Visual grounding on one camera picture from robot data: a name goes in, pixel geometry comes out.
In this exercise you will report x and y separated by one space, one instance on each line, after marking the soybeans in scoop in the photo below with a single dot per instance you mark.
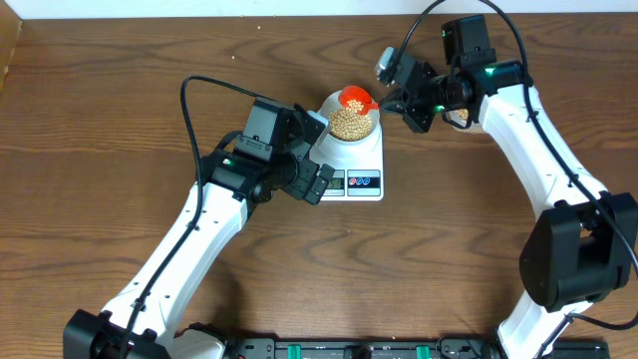
355 106

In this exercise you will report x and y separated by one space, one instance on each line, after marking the light grey bowl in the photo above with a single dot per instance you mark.
331 104

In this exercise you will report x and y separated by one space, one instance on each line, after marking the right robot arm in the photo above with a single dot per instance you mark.
582 245

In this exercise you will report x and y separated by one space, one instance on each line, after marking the white digital kitchen scale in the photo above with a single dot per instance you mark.
359 165

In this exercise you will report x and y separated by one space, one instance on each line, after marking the red measuring scoop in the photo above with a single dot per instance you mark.
359 94

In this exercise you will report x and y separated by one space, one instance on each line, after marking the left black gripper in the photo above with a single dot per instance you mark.
298 185

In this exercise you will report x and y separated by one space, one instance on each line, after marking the clear plastic container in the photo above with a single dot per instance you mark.
469 126

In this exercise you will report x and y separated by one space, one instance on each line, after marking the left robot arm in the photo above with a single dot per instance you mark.
244 170

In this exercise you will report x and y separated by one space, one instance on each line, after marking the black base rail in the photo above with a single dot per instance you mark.
455 348

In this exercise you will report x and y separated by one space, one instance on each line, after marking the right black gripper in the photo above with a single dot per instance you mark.
400 101

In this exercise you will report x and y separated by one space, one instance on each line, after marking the soybeans in container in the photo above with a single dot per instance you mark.
463 114

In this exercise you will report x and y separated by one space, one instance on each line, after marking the soybeans in bowl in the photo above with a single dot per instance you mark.
348 126

